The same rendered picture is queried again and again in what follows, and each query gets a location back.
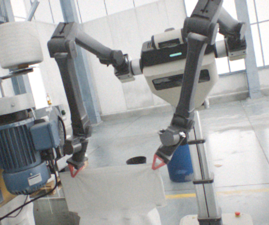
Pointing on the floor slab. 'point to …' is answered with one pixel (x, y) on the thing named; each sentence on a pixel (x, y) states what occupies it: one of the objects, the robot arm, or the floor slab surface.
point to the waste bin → (180, 161)
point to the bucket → (136, 160)
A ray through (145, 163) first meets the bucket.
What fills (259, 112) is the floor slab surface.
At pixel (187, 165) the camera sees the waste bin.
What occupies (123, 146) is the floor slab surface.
